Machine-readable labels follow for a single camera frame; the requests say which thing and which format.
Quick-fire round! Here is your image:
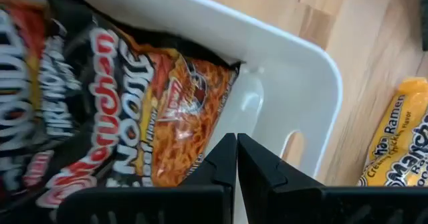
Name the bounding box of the white plastic bin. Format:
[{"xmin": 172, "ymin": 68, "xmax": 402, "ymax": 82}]
[{"xmin": 65, "ymin": 0, "xmax": 344, "ymax": 224}]

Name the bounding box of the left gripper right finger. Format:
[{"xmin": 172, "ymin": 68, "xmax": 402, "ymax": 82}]
[{"xmin": 237, "ymin": 132, "xmax": 428, "ymax": 224}]

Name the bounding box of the black Fire Noodle pack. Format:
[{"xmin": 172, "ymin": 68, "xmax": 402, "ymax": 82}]
[
  {"xmin": 35, "ymin": 23, "xmax": 242, "ymax": 215},
  {"xmin": 0, "ymin": 0, "xmax": 88, "ymax": 205}
]

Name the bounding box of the yellow Creamy Chicken ramen pack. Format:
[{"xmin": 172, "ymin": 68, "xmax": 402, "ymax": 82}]
[{"xmin": 356, "ymin": 76, "xmax": 428, "ymax": 188}]

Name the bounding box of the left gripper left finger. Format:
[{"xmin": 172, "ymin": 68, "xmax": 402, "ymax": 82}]
[{"xmin": 56, "ymin": 132, "xmax": 237, "ymax": 224}]

